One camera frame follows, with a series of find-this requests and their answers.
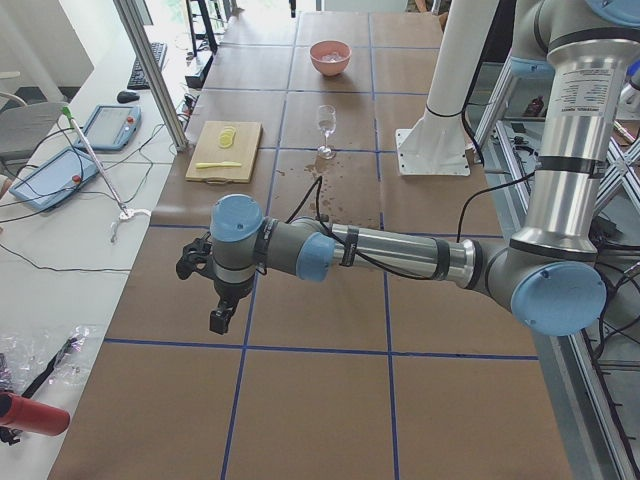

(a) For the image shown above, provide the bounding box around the far blue teach pendant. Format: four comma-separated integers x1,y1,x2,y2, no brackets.
81,105,141,152

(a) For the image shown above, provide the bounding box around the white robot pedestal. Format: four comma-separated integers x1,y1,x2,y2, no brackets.
396,0,499,176

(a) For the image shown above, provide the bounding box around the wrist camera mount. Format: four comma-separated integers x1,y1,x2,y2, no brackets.
175,233,215,280

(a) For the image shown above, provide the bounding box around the bamboo cutting board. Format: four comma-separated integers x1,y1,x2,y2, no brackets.
185,121,262,183

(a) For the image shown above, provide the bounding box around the pink plastic bowl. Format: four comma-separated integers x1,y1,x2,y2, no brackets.
309,40,352,77

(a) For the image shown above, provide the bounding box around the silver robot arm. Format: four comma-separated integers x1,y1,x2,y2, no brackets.
479,1,554,79
205,1,639,336

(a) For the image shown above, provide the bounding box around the black keyboard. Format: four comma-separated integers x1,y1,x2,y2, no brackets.
126,41,169,91

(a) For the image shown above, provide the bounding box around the red water bottle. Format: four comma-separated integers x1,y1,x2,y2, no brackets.
1,392,70,436

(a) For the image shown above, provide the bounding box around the blue teach pendant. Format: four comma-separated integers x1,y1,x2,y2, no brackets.
81,105,141,152
9,147,98,211

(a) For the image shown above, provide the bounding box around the clear ice cube pile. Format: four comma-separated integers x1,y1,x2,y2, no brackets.
320,51,344,63

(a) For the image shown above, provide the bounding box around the yellow plastic knife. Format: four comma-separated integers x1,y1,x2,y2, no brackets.
195,161,243,170

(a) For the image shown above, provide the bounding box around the black computer mouse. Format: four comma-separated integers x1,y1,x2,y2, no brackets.
116,90,140,104

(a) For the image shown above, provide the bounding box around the aluminium frame post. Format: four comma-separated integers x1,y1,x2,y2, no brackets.
113,0,189,152

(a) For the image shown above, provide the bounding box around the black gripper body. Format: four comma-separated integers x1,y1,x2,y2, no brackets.
213,274,255,305

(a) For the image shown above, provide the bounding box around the near blue teach pendant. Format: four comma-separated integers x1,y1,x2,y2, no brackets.
9,147,98,211

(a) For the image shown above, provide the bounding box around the clear wine glass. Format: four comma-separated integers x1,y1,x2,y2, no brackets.
316,105,336,160

